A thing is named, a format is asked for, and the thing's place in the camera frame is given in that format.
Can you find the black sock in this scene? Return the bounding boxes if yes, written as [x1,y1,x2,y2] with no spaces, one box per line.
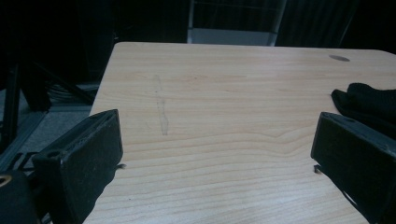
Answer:
[331,82,396,139]

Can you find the metal floor rail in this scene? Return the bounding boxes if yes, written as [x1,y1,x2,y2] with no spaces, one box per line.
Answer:
[0,104,94,172]

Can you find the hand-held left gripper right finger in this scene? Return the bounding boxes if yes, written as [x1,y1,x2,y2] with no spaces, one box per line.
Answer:
[310,111,396,224]

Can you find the white metal table frame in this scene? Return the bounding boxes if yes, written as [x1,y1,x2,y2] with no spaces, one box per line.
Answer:
[186,0,288,48]

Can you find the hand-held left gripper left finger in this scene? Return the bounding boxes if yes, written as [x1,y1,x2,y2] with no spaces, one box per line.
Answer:
[31,108,124,224]

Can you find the black tripod stand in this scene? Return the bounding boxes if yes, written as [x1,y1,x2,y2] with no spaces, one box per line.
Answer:
[0,59,96,153]

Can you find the grey round table grommet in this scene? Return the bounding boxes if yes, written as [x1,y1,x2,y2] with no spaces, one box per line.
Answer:
[328,54,351,63]

